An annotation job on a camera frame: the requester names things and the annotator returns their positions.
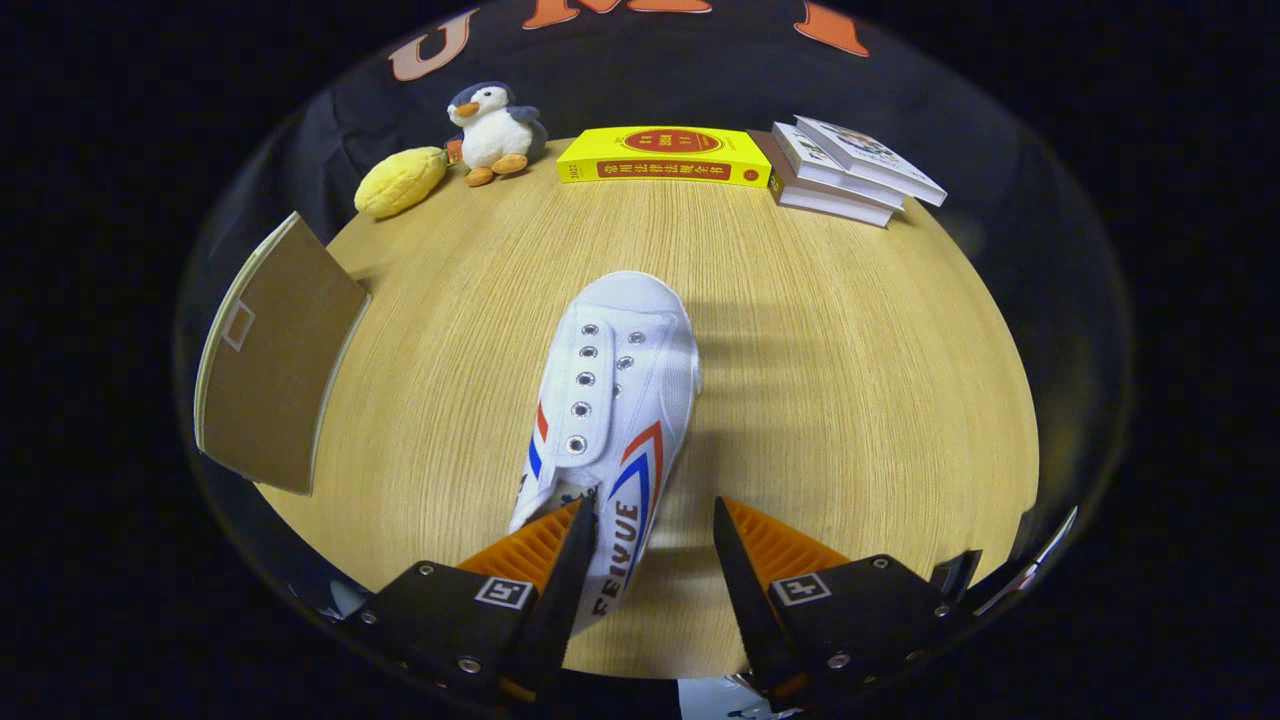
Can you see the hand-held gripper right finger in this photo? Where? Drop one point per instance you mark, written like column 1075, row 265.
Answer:
column 745, row 600

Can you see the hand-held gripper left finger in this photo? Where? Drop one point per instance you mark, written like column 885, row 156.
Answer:
column 560, row 600

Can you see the white canvas shoe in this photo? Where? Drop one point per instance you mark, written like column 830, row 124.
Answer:
column 620, row 400

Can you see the beige fabric storage box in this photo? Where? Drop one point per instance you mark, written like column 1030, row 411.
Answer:
column 280, row 370

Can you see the white thin book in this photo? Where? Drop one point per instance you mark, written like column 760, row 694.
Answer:
column 825, row 165

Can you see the yellow round plush toy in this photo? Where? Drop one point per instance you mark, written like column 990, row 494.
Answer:
column 400, row 182

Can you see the yellow book with red circle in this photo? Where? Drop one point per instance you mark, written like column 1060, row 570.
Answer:
column 660, row 155

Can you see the white illustrated cover book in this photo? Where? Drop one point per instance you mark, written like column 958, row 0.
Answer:
column 875, row 158

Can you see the penguin plush toy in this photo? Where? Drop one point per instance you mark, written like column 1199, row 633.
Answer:
column 495, row 135

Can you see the black backdrop cloth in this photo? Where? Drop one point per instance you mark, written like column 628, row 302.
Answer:
column 650, row 70

